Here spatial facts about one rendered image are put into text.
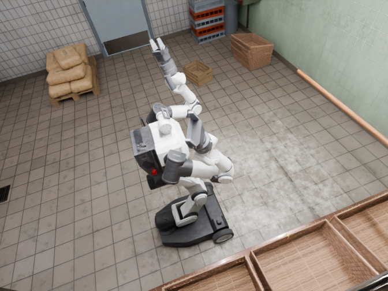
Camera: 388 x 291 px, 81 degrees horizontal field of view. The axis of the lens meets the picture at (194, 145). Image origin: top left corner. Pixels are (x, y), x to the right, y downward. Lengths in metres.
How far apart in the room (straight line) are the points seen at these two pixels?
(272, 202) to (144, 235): 1.37
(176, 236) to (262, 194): 1.01
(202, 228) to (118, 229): 0.92
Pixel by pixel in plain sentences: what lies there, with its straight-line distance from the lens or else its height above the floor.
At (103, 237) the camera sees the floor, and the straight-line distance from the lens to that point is 2.71.
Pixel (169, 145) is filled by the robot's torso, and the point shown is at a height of 1.36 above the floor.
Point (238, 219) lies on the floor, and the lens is 2.47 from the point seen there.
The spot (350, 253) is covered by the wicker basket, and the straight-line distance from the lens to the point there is 1.78.
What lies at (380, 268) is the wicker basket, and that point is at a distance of 1.77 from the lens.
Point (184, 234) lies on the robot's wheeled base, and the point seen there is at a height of 0.17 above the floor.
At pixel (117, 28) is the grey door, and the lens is 5.32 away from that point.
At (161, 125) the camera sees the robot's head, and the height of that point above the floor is 1.47.
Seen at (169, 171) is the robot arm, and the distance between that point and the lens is 1.17.
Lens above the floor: 2.29
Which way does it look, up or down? 50 degrees down
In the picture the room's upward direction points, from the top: 11 degrees counter-clockwise
